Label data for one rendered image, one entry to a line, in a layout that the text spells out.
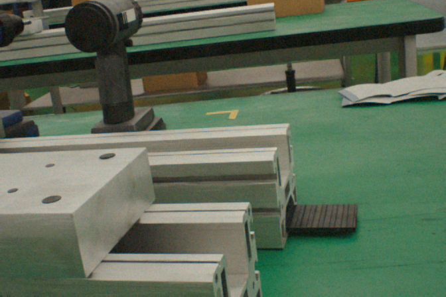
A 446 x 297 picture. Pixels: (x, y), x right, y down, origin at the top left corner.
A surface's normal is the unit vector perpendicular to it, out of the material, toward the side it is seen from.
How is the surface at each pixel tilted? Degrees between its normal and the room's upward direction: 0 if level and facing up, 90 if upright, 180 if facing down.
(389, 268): 0
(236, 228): 90
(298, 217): 0
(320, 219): 0
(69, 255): 90
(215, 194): 90
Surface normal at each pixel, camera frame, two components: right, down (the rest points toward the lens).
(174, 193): -0.24, 0.29
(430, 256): -0.12, -0.96
